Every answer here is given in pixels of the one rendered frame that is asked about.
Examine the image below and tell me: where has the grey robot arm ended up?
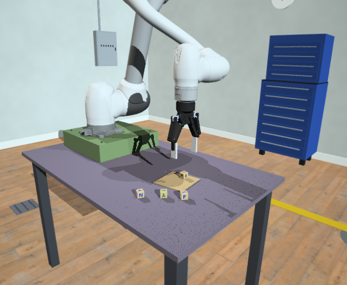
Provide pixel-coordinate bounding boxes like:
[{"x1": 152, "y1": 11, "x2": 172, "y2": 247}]
[{"x1": 79, "y1": 0, "x2": 229, "y2": 138}]

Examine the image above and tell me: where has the tan flat mat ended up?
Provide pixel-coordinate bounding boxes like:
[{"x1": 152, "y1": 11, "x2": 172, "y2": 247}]
[{"x1": 153, "y1": 171, "x2": 200, "y2": 192}]

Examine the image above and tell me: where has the beige letter block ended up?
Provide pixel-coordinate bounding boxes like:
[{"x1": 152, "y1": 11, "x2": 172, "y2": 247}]
[
  {"x1": 136, "y1": 189, "x2": 144, "y2": 198},
  {"x1": 180, "y1": 191, "x2": 188, "y2": 200},
  {"x1": 180, "y1": 171, "x2": 188, "y2": 179},
  {"x1": 160, "y1": 189, "x2": 167, "y2": 198}
]

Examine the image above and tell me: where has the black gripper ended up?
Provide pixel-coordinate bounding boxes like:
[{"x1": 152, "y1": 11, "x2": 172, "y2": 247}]
[{"x1": 167, "y1": 101, "x2": 201, "y2": 159}]

